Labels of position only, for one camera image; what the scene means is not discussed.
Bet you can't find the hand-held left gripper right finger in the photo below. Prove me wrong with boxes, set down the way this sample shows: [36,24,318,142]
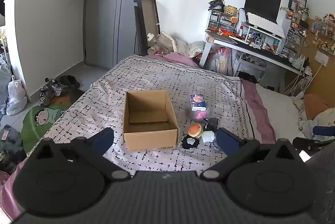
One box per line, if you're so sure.
[200,128,309,183]

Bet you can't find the dark picture frame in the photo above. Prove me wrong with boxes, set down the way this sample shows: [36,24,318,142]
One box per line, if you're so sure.
[287,0,307,13]

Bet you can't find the dark shoes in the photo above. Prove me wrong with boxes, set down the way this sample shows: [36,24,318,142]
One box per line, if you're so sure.
[59,75,81,89]

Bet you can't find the orange burger plush toy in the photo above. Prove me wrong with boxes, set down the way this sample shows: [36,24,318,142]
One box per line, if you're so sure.
[188,123,204,139]

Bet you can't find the brown cardboard box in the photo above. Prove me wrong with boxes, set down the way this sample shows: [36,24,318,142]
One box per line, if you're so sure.
[122,89,180,152]

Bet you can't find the black bag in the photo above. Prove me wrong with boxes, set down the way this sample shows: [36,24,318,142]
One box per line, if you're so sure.
[208,0,226,11]

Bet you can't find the white plastic bag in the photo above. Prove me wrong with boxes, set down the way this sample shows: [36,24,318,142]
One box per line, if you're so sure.
[5,75,28,116]

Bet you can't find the clear drawer organizer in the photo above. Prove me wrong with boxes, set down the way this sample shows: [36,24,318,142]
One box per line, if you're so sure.
[282,18,308,55]

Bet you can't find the white duvet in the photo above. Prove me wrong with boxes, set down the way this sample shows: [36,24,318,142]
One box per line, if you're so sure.
[255,83,308,140]

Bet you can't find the black small pouch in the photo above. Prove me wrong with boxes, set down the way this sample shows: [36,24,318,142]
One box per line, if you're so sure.
[182,135,200,150]

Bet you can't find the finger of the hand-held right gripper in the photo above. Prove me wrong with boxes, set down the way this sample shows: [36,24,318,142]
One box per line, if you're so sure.
[292,136,335,153]
[312,125,335,137]

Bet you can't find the black computer monitor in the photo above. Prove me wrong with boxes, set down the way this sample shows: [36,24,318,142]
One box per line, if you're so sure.
[244,0,282,25]

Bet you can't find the white keyboard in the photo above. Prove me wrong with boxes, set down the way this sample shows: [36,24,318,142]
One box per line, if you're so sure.
[246,12,279,28]

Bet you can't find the white shelf rack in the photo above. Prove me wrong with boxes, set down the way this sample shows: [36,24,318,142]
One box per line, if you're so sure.
[232,52,265,78]

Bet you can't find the patterned bed quilt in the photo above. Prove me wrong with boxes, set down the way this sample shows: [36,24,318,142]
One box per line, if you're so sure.
[0,52,277,220]

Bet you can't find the grey fluffy plush toy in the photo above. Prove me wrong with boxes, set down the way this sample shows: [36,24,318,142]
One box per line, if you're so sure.
[201,131,217,144]

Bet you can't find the dark green cloth bundle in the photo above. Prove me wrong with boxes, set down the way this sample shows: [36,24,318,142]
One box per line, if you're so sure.
[0,124,27,175]

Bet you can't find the blue white tissue packet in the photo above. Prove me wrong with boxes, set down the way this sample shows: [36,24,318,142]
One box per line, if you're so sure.
[189,94,206,111]

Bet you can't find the grey door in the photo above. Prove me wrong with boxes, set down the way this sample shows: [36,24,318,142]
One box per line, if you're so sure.
[83,0,155,70]

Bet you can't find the white power strip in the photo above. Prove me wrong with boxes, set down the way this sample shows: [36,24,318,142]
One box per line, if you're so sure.
[291,55,312,76]

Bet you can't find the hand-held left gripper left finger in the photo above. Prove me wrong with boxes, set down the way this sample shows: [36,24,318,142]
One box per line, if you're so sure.
[26,128,131,183]

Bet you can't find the white cables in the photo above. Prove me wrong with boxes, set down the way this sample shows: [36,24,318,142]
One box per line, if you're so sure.
[285,64,323,97]

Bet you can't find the green cartoon rug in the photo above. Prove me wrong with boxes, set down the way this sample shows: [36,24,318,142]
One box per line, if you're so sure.
[20,104,70,154]

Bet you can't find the orange pillow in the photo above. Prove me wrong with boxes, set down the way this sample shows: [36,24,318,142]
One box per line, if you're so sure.
[303,94,331,120]

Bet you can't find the pink plush toy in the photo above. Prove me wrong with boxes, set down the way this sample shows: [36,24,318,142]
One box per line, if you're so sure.
[185,107,210,121]

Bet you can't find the black-dashed patterned blanket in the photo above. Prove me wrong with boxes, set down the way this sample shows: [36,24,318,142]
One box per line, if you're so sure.
[26,54,254,178]

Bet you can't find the small drawer organizer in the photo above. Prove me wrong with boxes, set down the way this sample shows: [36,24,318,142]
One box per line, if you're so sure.
[208,9,237,34]

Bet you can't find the white laptop stand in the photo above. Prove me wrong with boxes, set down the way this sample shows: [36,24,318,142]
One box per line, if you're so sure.
[240,21,286,43]

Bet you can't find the grey sneakers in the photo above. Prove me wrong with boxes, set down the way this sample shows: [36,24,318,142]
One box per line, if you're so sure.
[39,78,62,107]

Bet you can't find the doll figure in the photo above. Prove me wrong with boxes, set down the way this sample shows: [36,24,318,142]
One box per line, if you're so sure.
[324,13,335,39]

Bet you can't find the wicker basket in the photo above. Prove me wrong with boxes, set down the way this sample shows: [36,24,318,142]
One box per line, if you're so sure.
[224,5,238,16]

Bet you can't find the clear plastic bottle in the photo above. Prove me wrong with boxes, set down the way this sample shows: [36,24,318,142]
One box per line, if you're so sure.
[146,31,176,55]

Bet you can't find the black soft pouch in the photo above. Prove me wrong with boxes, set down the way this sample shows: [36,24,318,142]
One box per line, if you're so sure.
[204,118,219,133]

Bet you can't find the pile of plastic bags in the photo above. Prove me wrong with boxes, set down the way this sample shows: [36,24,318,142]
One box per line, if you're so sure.
[172,38,206,59]

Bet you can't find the large flat cardboard box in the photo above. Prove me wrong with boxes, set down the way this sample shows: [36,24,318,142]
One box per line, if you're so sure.
[134,0,161,57]

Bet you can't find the white desk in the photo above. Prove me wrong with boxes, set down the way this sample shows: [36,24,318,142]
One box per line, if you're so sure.
[199,30,312,89]

